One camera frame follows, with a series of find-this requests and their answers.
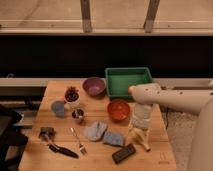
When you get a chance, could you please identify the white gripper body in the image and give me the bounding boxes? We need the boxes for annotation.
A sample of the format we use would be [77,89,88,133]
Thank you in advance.
[130,103,153,130]

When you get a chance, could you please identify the black eraser block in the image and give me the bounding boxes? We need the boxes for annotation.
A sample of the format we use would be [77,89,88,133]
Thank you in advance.
[112,144,136,164]

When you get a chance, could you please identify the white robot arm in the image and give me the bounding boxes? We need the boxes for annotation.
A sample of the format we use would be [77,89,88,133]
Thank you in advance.
[128,83,213,171]

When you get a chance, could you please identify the small metal cup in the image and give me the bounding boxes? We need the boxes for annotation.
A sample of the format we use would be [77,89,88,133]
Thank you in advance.
[72,109,84,123]

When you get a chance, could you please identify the white cup with pinecone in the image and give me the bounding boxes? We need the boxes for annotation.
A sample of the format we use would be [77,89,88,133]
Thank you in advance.
[65,86,80,108]

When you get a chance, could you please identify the blue plastic cup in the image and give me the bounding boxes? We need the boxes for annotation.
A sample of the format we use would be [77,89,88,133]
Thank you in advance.
[51,101,65,117]

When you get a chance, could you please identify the red bowl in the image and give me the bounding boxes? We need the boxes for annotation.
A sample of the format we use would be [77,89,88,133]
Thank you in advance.
[107,99,130,122]

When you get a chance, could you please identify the blue sponge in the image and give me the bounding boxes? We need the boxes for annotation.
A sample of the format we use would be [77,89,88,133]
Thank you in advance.
[103,131,124,146]

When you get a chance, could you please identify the green plastic bin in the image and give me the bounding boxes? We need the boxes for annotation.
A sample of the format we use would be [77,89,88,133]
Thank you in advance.
[105,67,153,99]

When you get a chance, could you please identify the grey crumpled cloth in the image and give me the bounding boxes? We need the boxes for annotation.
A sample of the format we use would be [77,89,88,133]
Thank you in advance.
[84,121,107,141]

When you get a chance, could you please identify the purple bowl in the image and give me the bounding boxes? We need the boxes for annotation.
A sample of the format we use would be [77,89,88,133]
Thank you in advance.
[82,77,106,97]

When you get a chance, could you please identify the silver fork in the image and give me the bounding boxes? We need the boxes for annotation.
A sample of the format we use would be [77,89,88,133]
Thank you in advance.
[70,127,87,155]

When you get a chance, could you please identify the grey metal clip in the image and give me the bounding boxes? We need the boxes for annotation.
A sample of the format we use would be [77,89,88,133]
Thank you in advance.
[39,127,55,140]

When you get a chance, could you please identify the black chair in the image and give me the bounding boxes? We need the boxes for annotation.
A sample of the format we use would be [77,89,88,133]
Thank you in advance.
[0,104,28,171]

